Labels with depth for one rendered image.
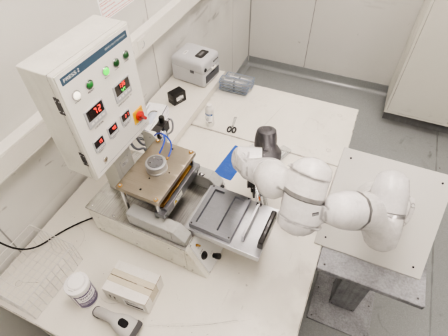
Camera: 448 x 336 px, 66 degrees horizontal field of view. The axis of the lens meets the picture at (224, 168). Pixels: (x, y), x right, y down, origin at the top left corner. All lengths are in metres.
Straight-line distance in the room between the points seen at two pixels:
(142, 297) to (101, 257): 0.31
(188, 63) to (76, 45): 1.13
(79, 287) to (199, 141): 0.96
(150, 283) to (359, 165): 0.94
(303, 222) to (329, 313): 1.35
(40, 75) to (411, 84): 2.76
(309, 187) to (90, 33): 0.77
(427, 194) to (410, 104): 1.84
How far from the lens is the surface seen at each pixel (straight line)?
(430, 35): 3.03
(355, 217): 0.95
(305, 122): 2.06
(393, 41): 3.51
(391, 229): 1.13
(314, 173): 0.91
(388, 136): 3.31
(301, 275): 1.48
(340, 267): 1.54
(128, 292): 1.38
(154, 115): 1.92
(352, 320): 2.27
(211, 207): 1.34
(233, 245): 1.26
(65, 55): 1.09
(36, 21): 1.50
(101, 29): 1.18
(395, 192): 1.15
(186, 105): 2.07
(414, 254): 1.59
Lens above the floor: 2.08
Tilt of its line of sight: 49 degrees down
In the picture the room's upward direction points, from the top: 1 degrees counter-clockwise
